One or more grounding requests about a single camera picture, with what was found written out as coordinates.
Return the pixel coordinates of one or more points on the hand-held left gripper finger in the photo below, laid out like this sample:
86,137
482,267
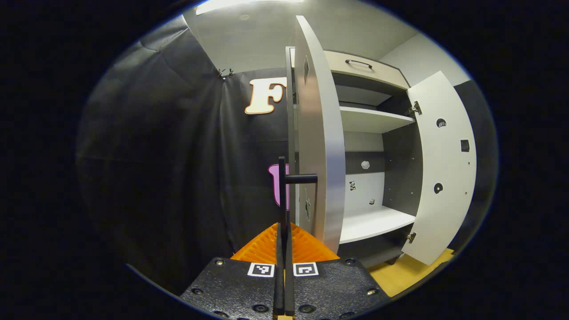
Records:
280,275
289,275

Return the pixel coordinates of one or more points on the beige shoe cabinet door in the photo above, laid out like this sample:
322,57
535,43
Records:
440,164
324,133

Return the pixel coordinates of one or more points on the beige double-door shoe cabinet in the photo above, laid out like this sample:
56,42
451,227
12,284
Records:
382,78

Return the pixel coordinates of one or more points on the white cabinet shelf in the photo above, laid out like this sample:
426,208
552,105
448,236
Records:
369,224
369,120

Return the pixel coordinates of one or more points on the metal door hinge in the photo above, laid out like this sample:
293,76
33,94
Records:
411,237
416,109

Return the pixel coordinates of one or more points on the black backdrop cloth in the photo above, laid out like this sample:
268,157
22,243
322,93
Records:
155,155

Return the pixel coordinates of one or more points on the metal backdrop clip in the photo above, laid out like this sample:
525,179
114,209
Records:
225,73

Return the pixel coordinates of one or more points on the ceiling light panel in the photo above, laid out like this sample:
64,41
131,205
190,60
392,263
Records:
249,5

